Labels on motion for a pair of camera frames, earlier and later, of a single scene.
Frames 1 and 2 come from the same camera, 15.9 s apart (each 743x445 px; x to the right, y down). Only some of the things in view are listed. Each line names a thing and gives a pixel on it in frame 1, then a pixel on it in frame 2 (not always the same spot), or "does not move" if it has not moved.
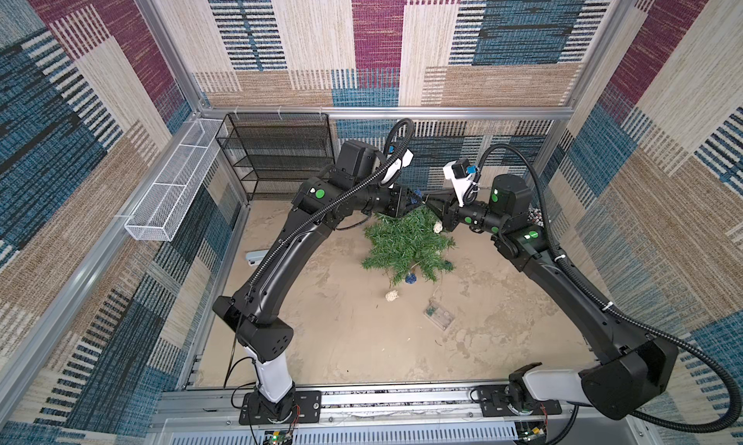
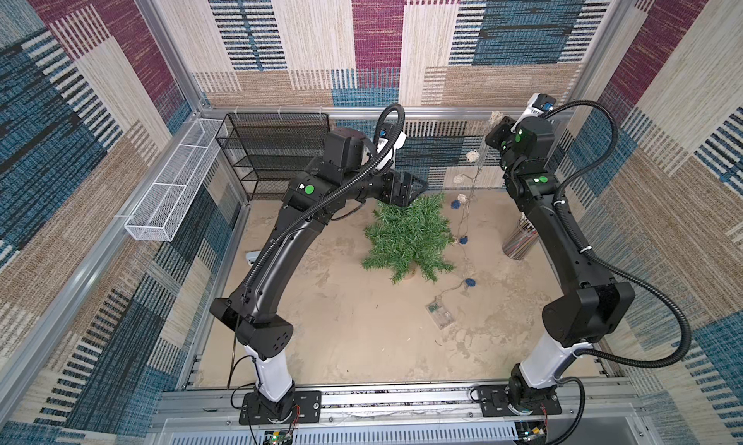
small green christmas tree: [401, 246] does not move
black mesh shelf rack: [274, 154] does not move
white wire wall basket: [161, 212] does not move
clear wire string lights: [440, 283] → [467, 181]
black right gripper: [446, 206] → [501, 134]
